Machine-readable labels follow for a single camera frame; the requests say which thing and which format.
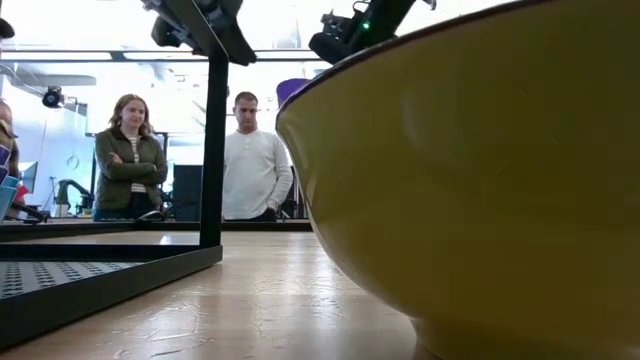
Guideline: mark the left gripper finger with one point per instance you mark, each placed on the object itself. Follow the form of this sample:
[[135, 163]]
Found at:
[[249, 47], [238, 47]]

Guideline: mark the yellow speckled ceramic bowl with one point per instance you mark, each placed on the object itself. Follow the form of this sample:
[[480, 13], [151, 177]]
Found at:
[[475, 175]]

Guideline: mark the blue mini bowl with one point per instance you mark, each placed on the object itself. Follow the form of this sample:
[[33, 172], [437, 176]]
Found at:
[[6, 202], [11, 182]]

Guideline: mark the grey background robot arm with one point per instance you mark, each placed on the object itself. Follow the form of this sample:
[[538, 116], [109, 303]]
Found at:
[[67, 187]]

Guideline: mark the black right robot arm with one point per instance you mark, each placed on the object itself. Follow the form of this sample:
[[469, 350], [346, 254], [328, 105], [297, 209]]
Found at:
[[395, 12]]

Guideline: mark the black round spotlight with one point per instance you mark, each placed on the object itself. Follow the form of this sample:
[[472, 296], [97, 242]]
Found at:
[[52, 97]]

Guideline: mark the black cabinet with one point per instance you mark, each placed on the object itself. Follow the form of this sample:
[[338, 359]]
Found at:
[[187, 192]]

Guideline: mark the grey-blue monitor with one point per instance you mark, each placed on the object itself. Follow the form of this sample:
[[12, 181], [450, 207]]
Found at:
[[30, 175]]

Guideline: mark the red background object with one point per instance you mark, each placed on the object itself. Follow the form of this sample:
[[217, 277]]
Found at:
[[23, 193]]

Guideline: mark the black perforated dish rack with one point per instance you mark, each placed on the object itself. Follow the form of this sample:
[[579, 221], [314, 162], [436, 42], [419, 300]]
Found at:
[[100, 295]]

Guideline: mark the black aluminium frame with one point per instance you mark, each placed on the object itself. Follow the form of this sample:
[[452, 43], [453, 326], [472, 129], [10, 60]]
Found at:
[[270, 226]]

